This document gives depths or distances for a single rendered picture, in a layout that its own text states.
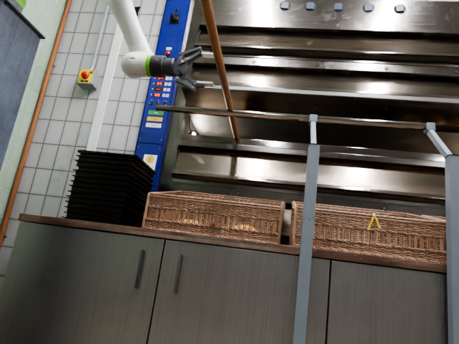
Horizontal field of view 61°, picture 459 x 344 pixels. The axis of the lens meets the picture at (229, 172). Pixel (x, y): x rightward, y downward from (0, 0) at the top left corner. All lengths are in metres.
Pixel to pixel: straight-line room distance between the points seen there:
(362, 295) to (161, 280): 0.70
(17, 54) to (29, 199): 1.08
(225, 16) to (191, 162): 0.94
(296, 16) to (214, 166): 1.03
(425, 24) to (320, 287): 1.67
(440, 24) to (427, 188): 0.95
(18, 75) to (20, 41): 0.11
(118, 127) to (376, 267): 1.56
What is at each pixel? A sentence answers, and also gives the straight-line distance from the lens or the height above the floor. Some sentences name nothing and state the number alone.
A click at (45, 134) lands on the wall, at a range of 2.51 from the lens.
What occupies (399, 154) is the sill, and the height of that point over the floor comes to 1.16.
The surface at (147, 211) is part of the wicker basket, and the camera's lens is 1.62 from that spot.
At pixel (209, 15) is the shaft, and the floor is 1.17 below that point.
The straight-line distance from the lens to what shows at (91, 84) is 2.44.
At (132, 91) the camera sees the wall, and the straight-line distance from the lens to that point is 2.39.
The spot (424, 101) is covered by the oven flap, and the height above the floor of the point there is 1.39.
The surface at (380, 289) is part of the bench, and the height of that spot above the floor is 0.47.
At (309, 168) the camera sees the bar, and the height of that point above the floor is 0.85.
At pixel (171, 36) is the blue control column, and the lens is 2.47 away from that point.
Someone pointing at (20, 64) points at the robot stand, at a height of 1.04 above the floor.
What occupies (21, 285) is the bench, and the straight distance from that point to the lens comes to 1.71.
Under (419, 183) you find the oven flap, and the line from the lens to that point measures 2.14.
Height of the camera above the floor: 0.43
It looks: 16 degrees up
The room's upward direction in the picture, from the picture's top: 8 degrees clockwise
